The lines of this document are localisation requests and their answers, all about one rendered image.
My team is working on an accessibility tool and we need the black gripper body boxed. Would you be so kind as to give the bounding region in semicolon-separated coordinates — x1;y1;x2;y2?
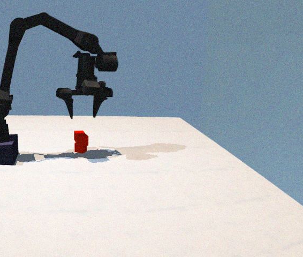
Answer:
56;71;113;99

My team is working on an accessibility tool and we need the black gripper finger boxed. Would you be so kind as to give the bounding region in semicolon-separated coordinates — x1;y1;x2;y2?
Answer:
93;96;108;118
62;99;73;119

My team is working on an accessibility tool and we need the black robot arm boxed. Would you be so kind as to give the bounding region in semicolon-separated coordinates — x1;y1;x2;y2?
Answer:
0;12;118;142

